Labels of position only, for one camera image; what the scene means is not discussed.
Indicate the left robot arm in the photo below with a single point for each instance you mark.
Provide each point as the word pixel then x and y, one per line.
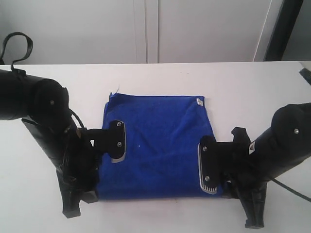
pixel 43 107

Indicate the dark vertical post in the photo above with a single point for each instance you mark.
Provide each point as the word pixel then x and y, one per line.
pixel 283 28

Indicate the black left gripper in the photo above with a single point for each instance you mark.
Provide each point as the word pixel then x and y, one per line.
pixel 75 161

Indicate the blue towel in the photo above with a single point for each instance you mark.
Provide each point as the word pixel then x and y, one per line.
pixel 162 137

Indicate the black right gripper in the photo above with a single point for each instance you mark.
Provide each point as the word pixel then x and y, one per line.
pixel 240 179

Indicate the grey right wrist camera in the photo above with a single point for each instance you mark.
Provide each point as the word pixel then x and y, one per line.
pixel 214 163

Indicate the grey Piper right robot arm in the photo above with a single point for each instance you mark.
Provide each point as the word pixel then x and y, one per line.
pixel 286 144

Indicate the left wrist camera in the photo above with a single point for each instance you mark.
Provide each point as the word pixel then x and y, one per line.
pixel 111 141

